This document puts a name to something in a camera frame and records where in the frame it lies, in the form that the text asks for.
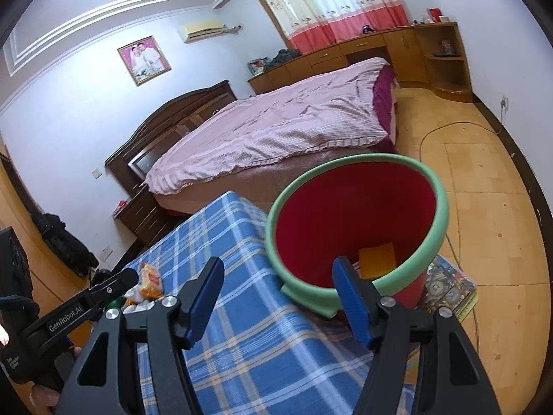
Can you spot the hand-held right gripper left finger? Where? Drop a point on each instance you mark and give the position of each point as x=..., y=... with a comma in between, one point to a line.
x=203, y=307

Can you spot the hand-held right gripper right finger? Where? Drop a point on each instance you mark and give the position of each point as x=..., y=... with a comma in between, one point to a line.
x=352, y=302

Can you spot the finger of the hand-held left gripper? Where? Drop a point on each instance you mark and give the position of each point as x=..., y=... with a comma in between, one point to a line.
x=121, y=281

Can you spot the orange snack packet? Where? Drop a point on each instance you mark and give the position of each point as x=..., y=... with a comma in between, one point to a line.
x=151, y=281

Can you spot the yellow ribbed pad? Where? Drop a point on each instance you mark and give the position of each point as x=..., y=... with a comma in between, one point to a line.
x=378, y=259

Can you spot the red bin with green rim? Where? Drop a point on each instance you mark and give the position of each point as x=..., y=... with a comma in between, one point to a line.
x=345, y=207

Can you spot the person's left hand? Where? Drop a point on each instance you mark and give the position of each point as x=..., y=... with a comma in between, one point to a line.
x=45, y=402

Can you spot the white crumpled paper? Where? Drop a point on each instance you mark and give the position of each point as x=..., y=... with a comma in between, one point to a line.
x=138, y=308
x=134, y=295

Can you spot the blue plaid cloth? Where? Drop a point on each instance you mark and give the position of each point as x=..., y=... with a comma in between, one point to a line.
x=259, y=333

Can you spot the dark wooden nightstand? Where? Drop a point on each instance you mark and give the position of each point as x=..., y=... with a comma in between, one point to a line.
x=147, y=216

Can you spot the black jacket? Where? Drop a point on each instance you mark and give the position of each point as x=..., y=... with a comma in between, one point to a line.
x=60, y=237

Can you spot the small red object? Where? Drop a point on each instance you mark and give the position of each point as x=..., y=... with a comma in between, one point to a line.
x=122, y=204

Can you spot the brown patterned bed sheet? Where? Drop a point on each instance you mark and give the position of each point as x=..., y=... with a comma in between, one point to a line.
x=259, y=186

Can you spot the light wooden wardrobe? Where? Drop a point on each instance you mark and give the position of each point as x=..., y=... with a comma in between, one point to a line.
x=13, y=190

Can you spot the dark wooden bed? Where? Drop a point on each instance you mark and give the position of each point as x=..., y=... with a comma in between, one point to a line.
x=173, y=112

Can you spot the pink checked quilt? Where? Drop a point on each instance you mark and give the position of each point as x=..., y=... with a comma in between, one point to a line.
x=281, y=125

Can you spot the purple bed sheet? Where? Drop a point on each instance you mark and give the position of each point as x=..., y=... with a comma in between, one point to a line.
x=384, y=99

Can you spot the framed wedding photo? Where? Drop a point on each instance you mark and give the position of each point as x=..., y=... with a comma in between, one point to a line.
x=144, y=60

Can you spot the long wooden cabinet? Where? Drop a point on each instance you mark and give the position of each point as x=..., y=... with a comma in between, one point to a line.
x=328, y=58

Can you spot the wooden corner shelf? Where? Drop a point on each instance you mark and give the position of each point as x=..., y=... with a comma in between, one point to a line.
x=449, y=73

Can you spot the dark clothes pile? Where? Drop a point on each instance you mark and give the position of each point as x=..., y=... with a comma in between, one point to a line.
x=281, y=58

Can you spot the clear glass ornament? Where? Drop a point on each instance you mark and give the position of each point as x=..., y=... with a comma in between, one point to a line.
x=446, y=46

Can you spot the small black object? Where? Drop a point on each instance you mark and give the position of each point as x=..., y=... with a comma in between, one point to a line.
x=368, y=29

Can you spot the small red box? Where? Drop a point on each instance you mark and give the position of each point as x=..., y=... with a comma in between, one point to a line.
x=433, y=14

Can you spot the cream and red curtain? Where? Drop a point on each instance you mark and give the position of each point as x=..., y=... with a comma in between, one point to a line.
x=332, y=0

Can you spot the white wall socket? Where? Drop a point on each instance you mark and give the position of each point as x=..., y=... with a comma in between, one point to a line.
x=106, y=253

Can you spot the small picture frame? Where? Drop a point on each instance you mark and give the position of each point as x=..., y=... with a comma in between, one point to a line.
x=257, y=66

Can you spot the white wall outlet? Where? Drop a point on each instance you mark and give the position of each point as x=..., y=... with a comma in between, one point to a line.
x=505, y=103

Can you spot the wall air conditioner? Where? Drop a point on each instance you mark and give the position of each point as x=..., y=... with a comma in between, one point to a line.
x=203, y=30

